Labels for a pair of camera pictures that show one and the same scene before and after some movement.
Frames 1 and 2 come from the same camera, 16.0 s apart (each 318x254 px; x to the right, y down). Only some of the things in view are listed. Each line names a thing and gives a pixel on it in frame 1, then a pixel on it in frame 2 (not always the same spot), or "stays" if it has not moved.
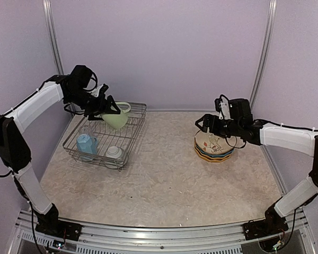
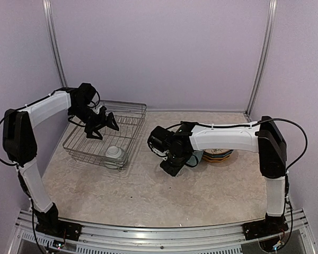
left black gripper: (100, 108) to (101, 121)
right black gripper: (212, 128) to (171, 171)
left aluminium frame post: (52, 35) stays
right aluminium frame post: (271, 17) stays
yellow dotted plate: (217, 161) stays
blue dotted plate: (213, 155) stays
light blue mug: (87, 144) to (195, 159)
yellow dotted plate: (216, 158) stays
